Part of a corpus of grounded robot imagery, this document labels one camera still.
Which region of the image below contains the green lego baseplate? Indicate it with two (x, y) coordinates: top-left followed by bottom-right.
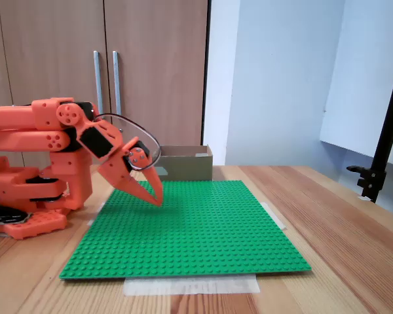
(58, 179), (312, 281)

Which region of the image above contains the open cardboard box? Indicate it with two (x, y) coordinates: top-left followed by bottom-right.
(155, 145), (214, 181)

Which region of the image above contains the black stand with clamp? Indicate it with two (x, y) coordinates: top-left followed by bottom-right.
(346, 32), (393, 203)

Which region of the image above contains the metal cabinet handle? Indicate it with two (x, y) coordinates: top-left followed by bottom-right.
(93, 50), (105, 114)
(113, 50), (122, 117)

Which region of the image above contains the brown wooden cabinet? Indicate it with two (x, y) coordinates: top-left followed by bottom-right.
(0, 0), (211, 166)

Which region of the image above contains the masking tape strip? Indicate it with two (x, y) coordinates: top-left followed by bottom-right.
(260, 201), (288, 231)
(86, 201), (106, 227)
(122, 273), (261, 297)

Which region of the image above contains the white panel board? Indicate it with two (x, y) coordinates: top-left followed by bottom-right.
(320, 0), (393, 169)

